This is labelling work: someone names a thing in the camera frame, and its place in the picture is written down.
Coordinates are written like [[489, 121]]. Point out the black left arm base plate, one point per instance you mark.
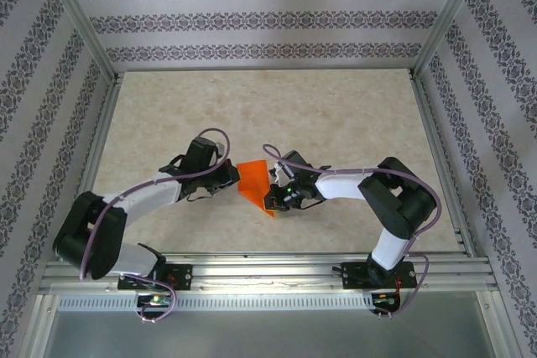
[[180, 276]]

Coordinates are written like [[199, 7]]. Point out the orange square paper sheet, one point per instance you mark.
[[251, 186]]

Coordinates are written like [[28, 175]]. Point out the aluminium frame side rail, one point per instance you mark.
[[435, 144], [100, 144]]

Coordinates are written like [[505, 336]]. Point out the aluminium frame post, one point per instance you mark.
[[444, 18], [84, 18]]

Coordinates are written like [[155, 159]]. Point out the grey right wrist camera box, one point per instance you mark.
[[285, 171]]

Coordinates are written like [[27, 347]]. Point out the small controller board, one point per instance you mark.
[[386, 298], [155, 300]]

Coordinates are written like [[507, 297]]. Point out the grey metal sheet panel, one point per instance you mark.
[[268, 337]]

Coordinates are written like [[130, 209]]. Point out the wide aluminium base rail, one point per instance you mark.
[[268, 276]]

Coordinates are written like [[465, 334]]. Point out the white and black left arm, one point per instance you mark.
[[84, 228]]

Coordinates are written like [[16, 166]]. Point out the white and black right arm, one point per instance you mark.
[[390, 207]]

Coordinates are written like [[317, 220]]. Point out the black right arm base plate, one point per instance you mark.
[[356, 276]]

